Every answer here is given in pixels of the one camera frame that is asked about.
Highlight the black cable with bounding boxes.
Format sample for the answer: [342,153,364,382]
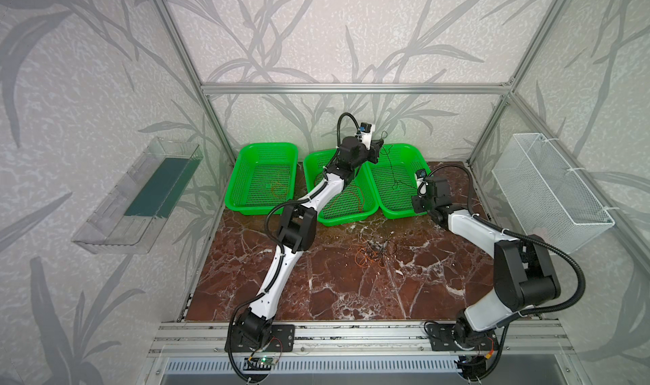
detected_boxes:
[377,130,423,190]

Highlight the red cable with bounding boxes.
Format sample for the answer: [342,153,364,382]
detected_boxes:
[324,181,367,219]

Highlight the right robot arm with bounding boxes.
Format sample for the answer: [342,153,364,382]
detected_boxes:
[411,164,587,349]

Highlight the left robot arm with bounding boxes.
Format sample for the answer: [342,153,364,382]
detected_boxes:
[225,113,384,383]

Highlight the right green plastic basket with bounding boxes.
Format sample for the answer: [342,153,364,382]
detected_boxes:
[368,143,431,219]

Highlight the green plastic basket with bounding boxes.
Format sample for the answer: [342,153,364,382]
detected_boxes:
[225,142,299,216]
[303,149,379,227]
[368,143,431,219]

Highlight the middle green plastic basket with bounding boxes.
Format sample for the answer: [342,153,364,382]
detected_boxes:
[303,149,379,227]

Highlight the left green plastic basket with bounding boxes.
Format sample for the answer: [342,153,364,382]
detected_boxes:
[225,142,299,216]

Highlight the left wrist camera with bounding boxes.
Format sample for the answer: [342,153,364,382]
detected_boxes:
[357,122,373,150]

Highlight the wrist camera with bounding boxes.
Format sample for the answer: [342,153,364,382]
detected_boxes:
[415,168,428,196]
[357,122,373,150]

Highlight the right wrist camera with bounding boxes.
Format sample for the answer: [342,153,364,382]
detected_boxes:
[415,168,428,196]

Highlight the tangled cable pile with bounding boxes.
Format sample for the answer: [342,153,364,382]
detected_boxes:
[354,232,402,269]

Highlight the white wire mesh basket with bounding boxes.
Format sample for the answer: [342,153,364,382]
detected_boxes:
[492,133,615,253]

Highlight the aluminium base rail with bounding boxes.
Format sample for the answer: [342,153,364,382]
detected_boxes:
[147,320,576,358]

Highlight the aluminium frame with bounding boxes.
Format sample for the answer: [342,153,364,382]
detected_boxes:
[141,0,650,361]

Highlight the clear acrylic wall shelf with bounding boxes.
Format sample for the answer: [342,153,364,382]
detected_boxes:
[72,137,203,255]

